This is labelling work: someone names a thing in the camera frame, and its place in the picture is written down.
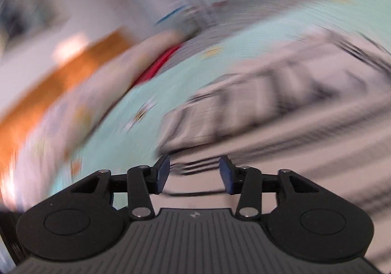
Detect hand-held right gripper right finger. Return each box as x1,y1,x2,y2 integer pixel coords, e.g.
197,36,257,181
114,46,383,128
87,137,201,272
219,155,321,221

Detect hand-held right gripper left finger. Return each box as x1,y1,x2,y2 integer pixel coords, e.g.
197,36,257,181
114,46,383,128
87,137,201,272
70,154,171,221

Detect white black-striped sweater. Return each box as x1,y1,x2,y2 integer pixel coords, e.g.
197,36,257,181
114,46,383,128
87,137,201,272
157,26,391,226

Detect rolled floral quilt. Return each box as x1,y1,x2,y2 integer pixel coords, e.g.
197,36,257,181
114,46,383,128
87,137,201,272
9,31,184,210

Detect red pillow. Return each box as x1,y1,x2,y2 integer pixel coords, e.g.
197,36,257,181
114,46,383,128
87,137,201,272
131,43,185,86

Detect wooden bed headboard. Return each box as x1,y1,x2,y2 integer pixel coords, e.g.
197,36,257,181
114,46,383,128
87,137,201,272
0,29,135,164

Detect purple floral bed sheet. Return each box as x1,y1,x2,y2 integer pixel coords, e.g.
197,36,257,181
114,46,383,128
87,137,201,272
183,0,294,45

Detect framed wedding photo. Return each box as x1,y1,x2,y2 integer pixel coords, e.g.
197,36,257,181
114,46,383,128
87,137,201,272
0,0,68,48

